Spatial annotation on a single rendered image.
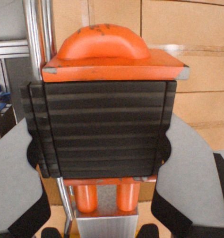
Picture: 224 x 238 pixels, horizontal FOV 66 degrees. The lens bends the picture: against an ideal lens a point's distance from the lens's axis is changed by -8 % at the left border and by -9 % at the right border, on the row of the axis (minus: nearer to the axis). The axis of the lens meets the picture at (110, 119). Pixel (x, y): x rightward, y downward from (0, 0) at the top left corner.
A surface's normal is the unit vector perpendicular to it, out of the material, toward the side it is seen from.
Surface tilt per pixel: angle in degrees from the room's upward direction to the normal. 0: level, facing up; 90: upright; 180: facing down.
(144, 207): 1
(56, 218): 1
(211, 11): 0
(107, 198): 90
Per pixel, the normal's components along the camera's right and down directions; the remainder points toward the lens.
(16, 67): 0.07, 0.51
